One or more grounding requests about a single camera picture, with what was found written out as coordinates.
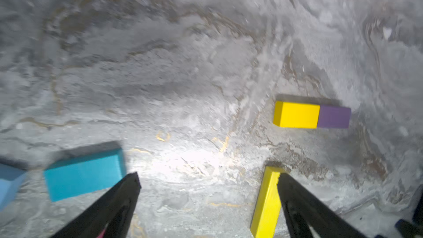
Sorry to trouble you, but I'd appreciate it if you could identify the magenta block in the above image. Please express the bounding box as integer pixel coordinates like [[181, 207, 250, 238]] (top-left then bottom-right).
[[97, 229, 106, 238]]

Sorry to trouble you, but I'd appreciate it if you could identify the short yellow block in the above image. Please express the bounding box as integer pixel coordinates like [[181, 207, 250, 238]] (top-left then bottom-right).
[[273, 101, 321, 129]]

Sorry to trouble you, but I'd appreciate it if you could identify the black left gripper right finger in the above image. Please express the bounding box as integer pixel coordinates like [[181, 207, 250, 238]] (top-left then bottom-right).
[[278, 173, 364, 238]]

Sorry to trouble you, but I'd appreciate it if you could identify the light blue square block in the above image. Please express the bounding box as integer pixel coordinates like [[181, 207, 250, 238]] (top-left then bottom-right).
[[1, 162, 27, 210]]

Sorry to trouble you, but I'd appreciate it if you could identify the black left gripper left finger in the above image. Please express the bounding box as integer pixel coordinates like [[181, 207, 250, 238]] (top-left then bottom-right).
[[53, 173, 142, 238]]

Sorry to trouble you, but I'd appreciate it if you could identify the purple short block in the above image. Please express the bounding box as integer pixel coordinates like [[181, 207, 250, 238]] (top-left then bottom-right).
[[317, 105, 351, 129]]

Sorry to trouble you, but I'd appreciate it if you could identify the long yellow block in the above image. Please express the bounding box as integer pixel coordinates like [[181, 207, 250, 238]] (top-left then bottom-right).
[[250, 166, 286, 238]]

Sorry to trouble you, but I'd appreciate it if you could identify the teal block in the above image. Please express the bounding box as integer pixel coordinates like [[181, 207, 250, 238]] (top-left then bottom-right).
[[44, 149, 127, 202]]

